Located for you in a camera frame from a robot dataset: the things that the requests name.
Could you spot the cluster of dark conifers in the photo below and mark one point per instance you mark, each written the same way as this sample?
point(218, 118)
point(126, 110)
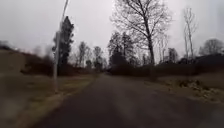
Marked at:
point(118, 53)

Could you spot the group of bare trees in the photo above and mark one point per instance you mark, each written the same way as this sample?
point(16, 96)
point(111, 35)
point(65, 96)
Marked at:
point(97, 60)

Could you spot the large bare tree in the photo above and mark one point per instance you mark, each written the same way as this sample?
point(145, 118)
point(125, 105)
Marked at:
point(150, 50)

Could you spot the dark asphalt path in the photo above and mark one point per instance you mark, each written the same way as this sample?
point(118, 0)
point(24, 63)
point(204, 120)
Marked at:
point(123, 106)

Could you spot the tall dark conifer tree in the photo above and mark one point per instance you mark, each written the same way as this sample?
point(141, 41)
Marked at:
point(66, 43)

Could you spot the street lamp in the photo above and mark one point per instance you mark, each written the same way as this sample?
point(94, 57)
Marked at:
point(55, 66)

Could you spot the dark hedge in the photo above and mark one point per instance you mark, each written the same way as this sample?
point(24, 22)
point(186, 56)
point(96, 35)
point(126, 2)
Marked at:
point(173, 68)

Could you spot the dark bushes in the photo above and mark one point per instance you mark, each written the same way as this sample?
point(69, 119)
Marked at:
point(36, 68)

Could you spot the thin bare tree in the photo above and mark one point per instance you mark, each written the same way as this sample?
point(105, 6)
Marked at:
point(190, 36)

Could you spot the brown grass verge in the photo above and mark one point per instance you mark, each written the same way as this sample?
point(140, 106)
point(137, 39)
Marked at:
point(30, 96)

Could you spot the brown grass strip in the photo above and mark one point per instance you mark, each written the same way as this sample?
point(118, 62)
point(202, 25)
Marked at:
point(200, 86)

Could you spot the round bare tree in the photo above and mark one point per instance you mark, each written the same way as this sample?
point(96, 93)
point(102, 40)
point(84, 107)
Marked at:
point(211, 46)

